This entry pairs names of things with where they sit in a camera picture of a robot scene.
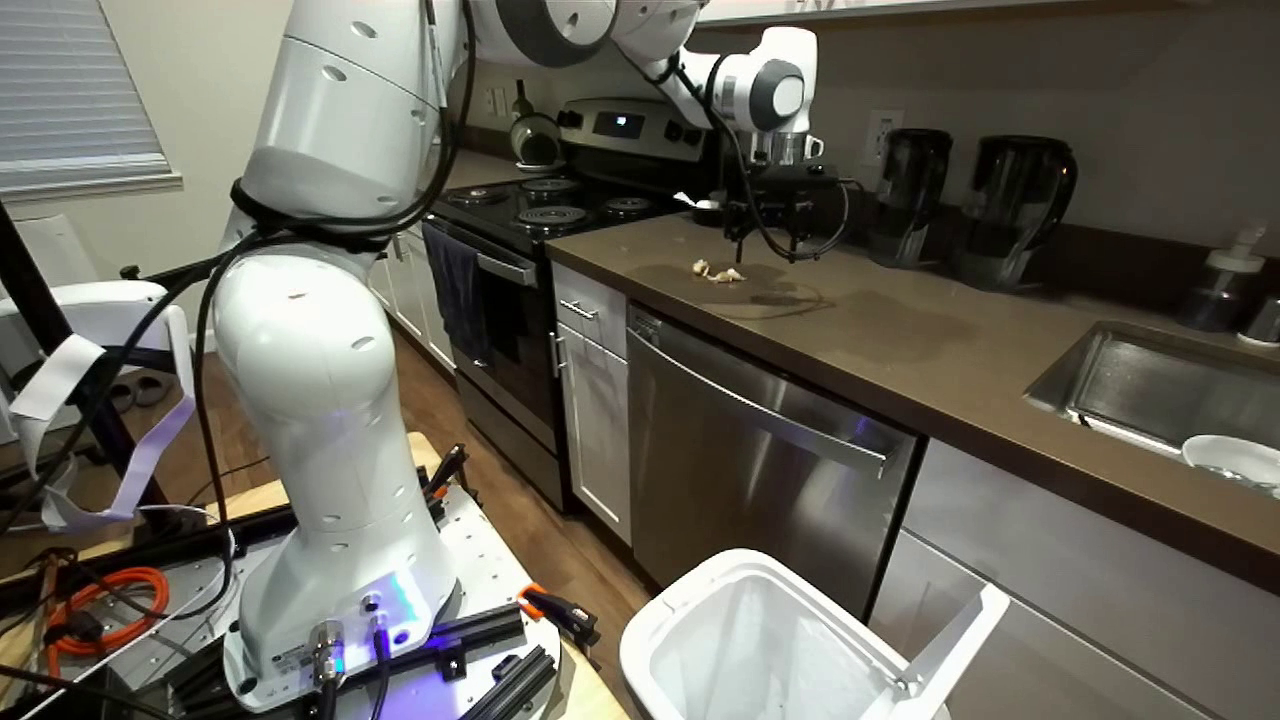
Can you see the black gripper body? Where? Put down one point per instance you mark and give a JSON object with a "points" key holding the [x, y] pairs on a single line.
{"points": [[793, 214]]}

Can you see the garlic clove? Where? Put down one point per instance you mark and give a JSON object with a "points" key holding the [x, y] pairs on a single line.
{"points": [[703, 269], [730, 277]]}

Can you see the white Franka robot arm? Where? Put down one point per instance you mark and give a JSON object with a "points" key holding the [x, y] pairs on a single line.
{"points": [[321, 401]]}

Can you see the white plastic trash bin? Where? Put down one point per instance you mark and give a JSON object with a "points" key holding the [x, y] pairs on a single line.
{"points": [[745, 643]]}

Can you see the white bin liner bag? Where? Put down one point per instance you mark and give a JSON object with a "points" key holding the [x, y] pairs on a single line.
{"points": [[762, 663]]}

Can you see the dark water filter pitcher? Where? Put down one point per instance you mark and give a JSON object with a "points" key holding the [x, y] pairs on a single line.
{"points": [[910, 201]]}

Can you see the black coffee maker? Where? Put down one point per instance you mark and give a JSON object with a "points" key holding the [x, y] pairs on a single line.
{"points": [[1012, 214]]}

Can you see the steel kettle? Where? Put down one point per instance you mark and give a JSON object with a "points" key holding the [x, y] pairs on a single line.
{"points": [[533, 133]]}

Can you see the narrow grey base cabinet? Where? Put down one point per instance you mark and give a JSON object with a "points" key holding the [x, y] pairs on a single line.
{"points": [[595, 427]]}

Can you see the black oven range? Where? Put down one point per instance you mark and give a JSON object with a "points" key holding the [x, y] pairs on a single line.
{"points": [[514, 334]]}

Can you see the stainless steel dishwasher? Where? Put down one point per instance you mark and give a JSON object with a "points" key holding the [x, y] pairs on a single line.
{"points": [[745, 505]]}

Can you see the dark hanging dish towel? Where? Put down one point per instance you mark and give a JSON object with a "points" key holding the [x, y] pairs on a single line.
{"points": [[461, 292]]}

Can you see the white base cabinets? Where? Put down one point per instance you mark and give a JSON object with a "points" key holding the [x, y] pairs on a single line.
{"points": [[413, 303]]}

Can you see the orange black clamp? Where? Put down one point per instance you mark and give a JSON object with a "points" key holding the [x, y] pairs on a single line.
{"points": [[447, 472], [563, 614]]}

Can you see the stainless steel sink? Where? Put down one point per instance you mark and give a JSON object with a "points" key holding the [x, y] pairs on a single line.
{"points": [[1163, 386]]}

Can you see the white perforated robot table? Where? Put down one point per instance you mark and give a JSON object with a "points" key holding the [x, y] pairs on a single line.
{"points": [[487, 546]]}

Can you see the clear soap dispenser bottle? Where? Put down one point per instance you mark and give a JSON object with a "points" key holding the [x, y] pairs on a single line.
{"points": [[1220, 284]]}

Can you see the grey sink base cabinet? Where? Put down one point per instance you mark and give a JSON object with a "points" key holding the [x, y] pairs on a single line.
{"points": [[1104, 614]]}

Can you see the white bowl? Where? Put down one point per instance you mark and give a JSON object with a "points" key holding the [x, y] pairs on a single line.
{"points": [[1234, 460]]}

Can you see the white chair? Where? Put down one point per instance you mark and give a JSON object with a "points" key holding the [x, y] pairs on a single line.
{"points": [[104, 306]]}

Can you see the white window blinds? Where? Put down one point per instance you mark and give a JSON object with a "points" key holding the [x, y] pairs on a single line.
{"points": [[65, 92]]}

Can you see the black tripod leg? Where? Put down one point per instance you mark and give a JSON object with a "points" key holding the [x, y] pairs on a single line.
{"points": [[53, 318]]}

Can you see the white wall outlet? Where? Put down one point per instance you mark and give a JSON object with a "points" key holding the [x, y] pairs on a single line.
{"points": [[880, 139]]}

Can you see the wall cabinet over counter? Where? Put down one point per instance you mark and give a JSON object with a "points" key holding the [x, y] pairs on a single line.
{"points": [[934, 5]]}

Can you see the black aluminium rail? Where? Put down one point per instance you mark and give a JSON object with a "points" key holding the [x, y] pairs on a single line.
{"points": [[483, 625], [514, 683]]}

